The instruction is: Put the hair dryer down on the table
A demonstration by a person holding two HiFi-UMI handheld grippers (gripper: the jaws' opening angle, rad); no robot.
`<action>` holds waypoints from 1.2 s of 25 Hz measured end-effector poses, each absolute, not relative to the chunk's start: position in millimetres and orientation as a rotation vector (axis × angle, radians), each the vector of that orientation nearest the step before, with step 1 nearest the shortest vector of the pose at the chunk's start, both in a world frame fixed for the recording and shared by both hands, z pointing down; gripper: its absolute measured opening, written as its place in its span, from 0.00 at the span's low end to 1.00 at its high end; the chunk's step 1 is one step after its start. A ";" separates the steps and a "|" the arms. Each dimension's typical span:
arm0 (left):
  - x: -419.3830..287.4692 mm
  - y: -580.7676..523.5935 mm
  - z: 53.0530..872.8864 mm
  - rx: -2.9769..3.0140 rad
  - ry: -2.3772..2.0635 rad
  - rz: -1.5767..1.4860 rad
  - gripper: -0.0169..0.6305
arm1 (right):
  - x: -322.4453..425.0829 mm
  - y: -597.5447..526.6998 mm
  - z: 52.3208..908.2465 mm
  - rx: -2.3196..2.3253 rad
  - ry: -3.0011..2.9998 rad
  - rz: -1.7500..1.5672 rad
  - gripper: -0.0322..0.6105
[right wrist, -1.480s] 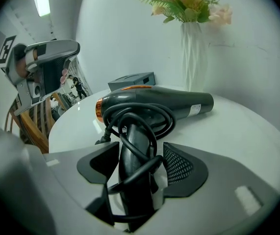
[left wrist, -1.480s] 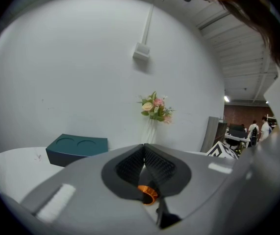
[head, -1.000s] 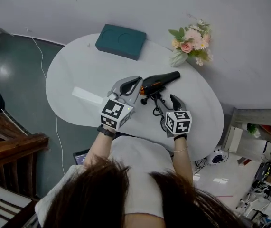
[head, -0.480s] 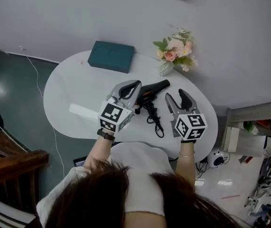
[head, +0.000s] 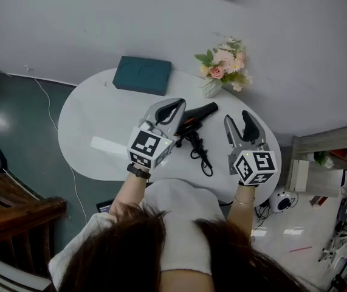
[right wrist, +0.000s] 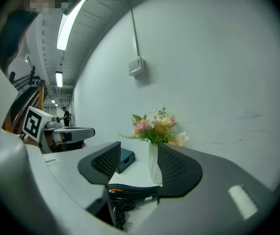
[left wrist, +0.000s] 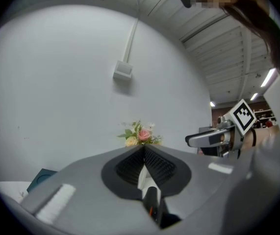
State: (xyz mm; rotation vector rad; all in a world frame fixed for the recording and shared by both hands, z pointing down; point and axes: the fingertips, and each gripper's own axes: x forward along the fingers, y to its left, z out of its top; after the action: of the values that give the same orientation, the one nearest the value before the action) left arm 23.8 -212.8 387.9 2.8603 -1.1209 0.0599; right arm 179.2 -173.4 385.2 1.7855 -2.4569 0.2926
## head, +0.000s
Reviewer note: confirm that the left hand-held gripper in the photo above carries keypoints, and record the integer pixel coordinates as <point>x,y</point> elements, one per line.
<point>144,144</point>

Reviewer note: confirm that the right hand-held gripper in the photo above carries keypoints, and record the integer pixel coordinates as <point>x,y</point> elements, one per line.
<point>261,164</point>

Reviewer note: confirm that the black hair dryer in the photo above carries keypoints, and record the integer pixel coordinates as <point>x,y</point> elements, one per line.
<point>200,111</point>

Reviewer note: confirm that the white kidney-shaped table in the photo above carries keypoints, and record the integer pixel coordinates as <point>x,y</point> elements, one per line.
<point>100,123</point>

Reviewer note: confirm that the person's left forearm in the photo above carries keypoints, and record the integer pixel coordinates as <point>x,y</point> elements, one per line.
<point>129,193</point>

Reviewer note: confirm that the person's right forearm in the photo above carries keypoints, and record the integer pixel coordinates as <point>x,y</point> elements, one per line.
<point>241,217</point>

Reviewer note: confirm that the teal box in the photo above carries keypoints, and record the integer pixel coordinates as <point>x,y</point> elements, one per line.
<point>141,75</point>

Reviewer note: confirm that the white ribbed vase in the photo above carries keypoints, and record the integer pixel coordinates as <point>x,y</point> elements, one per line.
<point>212,88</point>

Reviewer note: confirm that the black wristband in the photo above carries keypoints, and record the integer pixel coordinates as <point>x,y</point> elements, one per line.
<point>137,171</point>

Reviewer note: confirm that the pink flower bouquet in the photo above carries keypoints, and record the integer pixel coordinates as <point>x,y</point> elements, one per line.
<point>226,64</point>

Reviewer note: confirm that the white flat box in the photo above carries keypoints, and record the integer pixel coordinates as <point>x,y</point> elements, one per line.
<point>297,175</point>

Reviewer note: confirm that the white round appliance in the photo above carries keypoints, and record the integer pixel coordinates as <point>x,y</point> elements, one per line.
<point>281,200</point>

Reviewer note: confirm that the grey shelf unit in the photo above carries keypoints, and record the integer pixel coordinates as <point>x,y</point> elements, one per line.
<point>322,141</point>

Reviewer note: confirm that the small green potted plant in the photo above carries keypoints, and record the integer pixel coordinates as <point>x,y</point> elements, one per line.
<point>320,157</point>

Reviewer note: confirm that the red flat box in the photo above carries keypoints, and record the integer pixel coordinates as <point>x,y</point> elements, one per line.
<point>318,200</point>

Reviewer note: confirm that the dark tablet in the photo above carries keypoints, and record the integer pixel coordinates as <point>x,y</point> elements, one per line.
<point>104,206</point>

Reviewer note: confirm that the person's white shirt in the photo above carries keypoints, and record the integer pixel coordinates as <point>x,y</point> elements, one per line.
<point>182,224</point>

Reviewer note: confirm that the brown wooden bench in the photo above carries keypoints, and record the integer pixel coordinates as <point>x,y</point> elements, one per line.
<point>15,211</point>

